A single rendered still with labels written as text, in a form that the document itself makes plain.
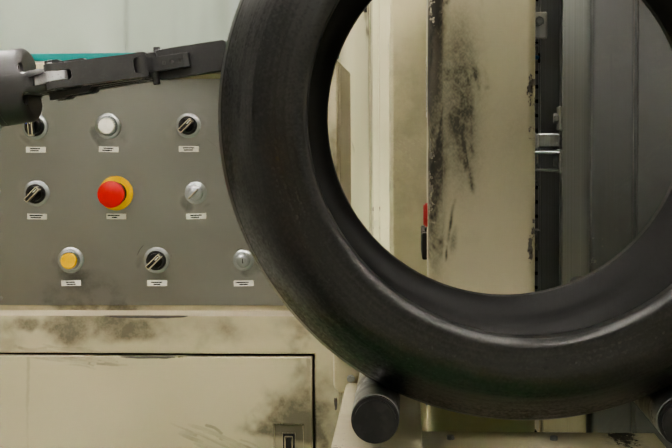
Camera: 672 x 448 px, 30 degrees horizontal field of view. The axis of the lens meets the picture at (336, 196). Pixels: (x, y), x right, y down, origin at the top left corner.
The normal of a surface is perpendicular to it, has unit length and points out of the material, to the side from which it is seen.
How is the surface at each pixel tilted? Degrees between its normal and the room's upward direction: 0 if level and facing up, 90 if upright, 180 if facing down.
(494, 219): 90
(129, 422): 90
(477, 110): 90
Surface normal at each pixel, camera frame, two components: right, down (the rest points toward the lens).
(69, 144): -0.06, 0.05
